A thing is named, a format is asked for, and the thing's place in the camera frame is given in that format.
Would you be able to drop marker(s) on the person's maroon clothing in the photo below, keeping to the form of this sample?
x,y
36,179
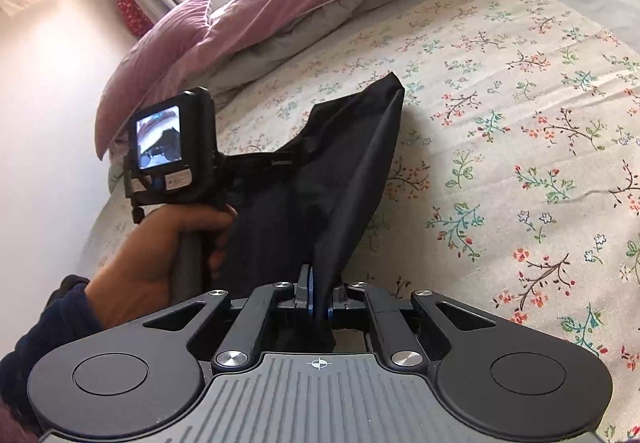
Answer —
x,y
12,425

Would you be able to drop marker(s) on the person's left hand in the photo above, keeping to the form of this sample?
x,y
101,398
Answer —
x,y
135,268

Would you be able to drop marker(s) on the black pants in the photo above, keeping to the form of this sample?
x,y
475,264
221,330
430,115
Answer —
x,y
320,183

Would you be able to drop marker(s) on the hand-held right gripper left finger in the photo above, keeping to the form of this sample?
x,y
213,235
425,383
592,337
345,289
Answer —
x,y
306,288

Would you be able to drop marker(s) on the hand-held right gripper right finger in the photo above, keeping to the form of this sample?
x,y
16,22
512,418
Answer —
x,y
341,295

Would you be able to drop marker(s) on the floral bed sheet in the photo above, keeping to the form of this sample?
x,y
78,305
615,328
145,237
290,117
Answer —
x,y
500,123

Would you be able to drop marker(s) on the red floral cloth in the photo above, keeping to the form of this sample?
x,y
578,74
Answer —
x,y
131,10

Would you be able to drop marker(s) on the pink pillow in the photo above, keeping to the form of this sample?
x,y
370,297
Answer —
x,y
150,58

